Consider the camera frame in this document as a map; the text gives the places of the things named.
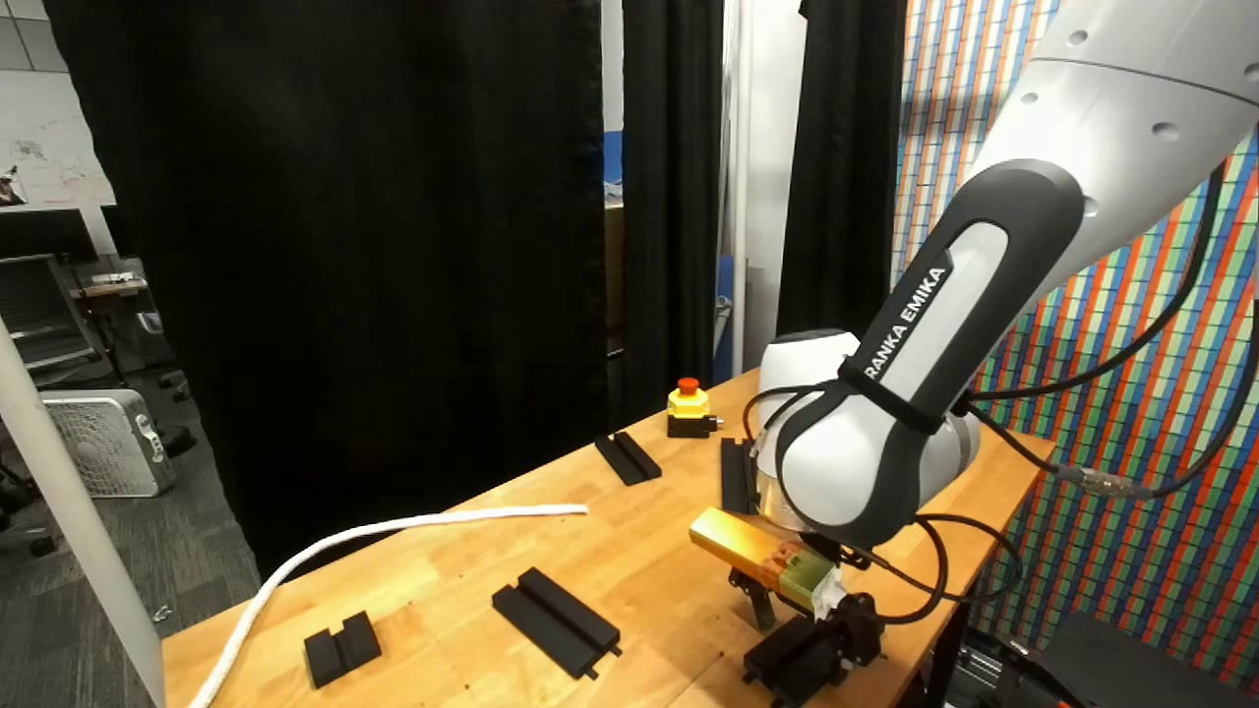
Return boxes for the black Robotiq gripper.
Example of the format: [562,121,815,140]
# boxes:
[728,572,886,667]

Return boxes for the long black track pad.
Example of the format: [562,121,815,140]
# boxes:
[741,635,855,708]
[488,564,626,684]
[589,428,665,494]

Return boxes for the yellow emergency stop button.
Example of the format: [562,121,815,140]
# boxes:
[660,376,720,444]

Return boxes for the black case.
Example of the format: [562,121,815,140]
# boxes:
[935,609,1259,708]

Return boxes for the colourful checkered backdrop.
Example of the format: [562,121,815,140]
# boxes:
[886,0,1259,701]

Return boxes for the white plastic tube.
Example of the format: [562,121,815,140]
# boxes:
[185,500,596,708]

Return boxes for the narrow black curtain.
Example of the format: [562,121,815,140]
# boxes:
[618,0,728,425]
[775,0,914,348]

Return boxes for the short black track pad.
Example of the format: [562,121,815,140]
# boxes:
[299,609,386,694]

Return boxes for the white vertical pole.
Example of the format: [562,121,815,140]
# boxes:
[720,0,810,387]

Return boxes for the wide black curtain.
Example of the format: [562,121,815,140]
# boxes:
[40,0,611,577]

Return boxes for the grey equipment box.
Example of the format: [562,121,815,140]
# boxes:
[37,383,180,504]

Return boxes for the white desk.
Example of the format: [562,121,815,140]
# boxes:
[0,67,125,261]

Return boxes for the amber wrist camera bar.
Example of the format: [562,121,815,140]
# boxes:
[690,504,848,622]

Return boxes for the black cable with connector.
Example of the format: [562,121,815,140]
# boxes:
[857,299,1259,629]

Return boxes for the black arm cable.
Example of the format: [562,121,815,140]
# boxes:
[960,163,1230,404]

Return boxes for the white frame post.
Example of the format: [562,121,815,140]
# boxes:
[0,318,168,708]

